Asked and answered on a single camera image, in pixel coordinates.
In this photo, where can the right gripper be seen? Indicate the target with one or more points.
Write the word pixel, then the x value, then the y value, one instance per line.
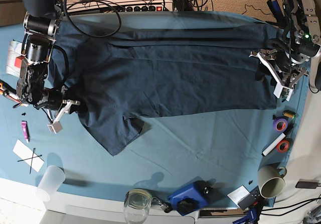
pixel 56 126

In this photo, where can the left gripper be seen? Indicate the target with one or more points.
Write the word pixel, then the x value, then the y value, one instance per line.
pixel 282 69

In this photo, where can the dark blue T-shirt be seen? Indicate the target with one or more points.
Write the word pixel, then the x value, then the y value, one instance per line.
pixel 163 73

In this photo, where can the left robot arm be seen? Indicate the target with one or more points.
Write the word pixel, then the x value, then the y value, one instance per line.
pixel 299 43

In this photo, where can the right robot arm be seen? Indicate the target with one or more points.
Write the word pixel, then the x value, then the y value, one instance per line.
pixel 41 24

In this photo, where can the small battery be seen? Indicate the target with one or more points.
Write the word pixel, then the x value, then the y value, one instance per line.
pixel 289 114

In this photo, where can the pink glue tube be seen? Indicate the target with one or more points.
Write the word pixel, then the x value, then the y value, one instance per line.
pixel 25 131

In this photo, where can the purple tape roll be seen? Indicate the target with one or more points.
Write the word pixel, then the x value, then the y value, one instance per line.
pixel 280 125

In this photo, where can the white paper card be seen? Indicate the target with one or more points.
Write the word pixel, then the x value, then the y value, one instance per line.
pixel 28 156

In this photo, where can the orange utility knife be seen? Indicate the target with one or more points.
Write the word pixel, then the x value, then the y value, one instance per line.
pixel 9 93

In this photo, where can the frosted plastic cup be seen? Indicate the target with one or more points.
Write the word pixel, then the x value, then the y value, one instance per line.
pixel 51 181

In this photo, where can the red tape roll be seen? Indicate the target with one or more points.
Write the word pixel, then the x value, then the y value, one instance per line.
pixel 283 146

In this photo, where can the white marker pen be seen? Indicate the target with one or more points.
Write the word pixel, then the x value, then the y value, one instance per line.
pixel 273 144

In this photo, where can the red cube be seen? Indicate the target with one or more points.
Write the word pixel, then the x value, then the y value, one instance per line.
pixel 18 62

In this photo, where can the blue table cloth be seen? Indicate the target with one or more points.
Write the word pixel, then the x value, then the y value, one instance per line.
pixel 223 147

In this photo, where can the beige ceramic mug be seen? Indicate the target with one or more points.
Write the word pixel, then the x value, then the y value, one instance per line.
pixel 271 181

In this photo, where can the black power adapter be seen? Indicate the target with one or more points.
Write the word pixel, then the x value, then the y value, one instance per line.
pixel 307 184

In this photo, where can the clear wine glass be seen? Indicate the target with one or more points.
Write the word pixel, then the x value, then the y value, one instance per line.
pixel 137 205

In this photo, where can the black remote control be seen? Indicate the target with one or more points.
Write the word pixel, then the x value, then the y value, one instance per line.
pixel 250 199

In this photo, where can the blue clamp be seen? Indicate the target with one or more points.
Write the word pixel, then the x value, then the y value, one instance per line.
pixel 252 217

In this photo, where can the blue plastic box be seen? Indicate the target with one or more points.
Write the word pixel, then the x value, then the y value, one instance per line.
pixel 190 198

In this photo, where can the white power strip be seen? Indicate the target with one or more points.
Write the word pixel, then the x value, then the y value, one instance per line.
pixel 140 8

